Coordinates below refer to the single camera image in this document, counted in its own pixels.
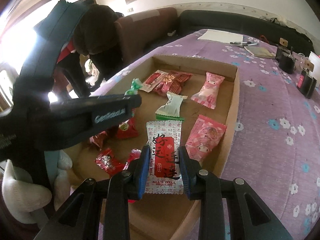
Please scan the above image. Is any olive notebook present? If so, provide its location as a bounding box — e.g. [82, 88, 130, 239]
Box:
[244, 46, 276, 59]

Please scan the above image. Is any black jar wooden lid rear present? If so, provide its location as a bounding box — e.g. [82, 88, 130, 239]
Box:
[276, 38, 296, 74]

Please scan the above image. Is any tall pink My Melody snack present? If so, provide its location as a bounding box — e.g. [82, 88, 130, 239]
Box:
[191, 72, 225, 109]

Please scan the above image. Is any dark red foil snack bag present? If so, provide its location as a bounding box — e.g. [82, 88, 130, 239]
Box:
[89, 131, 109, 150]

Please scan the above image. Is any red round-logo candy packet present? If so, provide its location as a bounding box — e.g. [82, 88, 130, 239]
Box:
[116, 118, 139, 140]

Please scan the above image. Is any brown sofa chair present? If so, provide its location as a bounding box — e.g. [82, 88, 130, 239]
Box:
[114, 7, 178, 66]

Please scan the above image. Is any small red candy packet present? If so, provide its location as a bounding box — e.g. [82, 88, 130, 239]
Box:
[95, 148, 125, 177]

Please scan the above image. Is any green white candy packet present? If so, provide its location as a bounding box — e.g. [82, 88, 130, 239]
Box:
[125, 78, 143, 95]

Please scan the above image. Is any black jar wooden lid front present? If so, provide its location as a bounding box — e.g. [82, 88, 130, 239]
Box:
[297, 58, 317, 99]

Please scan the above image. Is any dark red foil snack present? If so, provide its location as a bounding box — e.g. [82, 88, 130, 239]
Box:
[152, 71, 193, 96]

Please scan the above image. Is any white plastic canister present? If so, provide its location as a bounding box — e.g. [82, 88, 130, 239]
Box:
[309, 51, 320, 82]

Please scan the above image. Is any pink snack packet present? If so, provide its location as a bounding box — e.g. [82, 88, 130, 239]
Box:
[185, 115, 227, 161]

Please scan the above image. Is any black jar wooden lid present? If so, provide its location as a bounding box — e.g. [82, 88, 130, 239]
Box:
[297, 58, 317, 99]
[276, 38, 296, 74]

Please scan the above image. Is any black sofa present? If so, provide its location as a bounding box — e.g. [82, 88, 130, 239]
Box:
[177, 10, 315, 56]

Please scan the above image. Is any cardboard tray box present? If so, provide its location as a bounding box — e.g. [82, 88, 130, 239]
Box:
[60, 54, 241, 240]

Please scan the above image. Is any purple floral tablecloth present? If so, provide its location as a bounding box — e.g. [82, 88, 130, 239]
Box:
[92, 28, 320, 240]

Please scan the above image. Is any person in black jacket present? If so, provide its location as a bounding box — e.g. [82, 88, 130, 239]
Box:
[73, 0, 123, 88]

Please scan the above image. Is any white gloved left hand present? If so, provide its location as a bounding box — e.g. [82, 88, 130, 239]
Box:
[2, 150, 73, 228]

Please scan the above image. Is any white red snack packet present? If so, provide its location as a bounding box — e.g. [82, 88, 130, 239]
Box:
[140, 70, 168, 93]

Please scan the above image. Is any red cartoon snack packet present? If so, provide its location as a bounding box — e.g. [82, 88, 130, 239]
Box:
[125, 149, 142, 203]

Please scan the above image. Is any clear green-edged snack packet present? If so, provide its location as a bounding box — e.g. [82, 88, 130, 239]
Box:
[156, 114, 185, 121]

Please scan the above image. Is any white paper sheet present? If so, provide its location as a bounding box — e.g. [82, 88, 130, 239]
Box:
[198, 29, 243, 43]

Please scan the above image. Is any black pen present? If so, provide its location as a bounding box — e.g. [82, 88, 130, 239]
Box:
[229, 41, 258, 47]

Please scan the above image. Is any pale green wafer packet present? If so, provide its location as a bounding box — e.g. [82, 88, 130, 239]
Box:
[155, 92, 188, 118]

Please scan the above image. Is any person in red top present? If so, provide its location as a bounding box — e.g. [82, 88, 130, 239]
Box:
[53, 39, 90, 101]

